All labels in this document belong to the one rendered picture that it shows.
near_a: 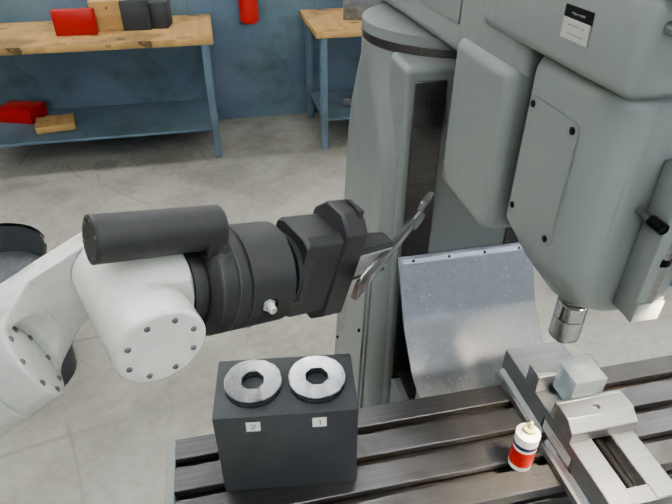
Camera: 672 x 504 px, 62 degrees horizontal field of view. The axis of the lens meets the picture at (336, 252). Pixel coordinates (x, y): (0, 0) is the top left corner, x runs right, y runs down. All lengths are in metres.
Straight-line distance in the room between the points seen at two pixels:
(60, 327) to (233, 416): 0.44
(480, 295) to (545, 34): 0.71
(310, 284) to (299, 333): 2.17
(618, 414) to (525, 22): 0.65
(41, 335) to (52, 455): 1.99
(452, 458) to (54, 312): 0.77
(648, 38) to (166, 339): 0.48
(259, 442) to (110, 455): 1.50
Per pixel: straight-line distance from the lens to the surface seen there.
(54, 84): 5.13
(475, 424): 1.12
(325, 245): 0.48
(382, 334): 1.38
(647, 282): 0.77
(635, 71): 0.61
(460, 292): 1.28
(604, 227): 0.74
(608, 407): 1.07
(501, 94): 0.82
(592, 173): 0.71
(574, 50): 0.68
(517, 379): 1.16
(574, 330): 0.94
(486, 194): 0.88
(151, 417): 2.44
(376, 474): 1.03
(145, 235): 0.40
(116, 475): 2.31
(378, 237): 0.56
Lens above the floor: 1.82
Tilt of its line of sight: 35 degrees down
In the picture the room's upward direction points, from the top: straight up
